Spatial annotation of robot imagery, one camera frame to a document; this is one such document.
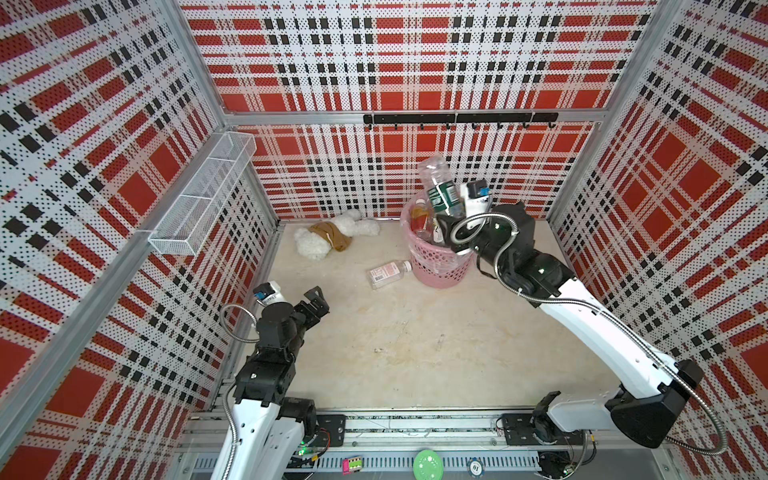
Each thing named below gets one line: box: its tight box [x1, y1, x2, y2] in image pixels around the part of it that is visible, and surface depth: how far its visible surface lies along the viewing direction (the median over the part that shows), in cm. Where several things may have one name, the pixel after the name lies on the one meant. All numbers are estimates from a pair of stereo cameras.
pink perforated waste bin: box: [408, 239, 474, 289], surface depth 88 cm
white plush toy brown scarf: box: [294, 209, 380, 261], surface depth 109 cm
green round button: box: [413, 449, 444, 480], surface depth 67 cm
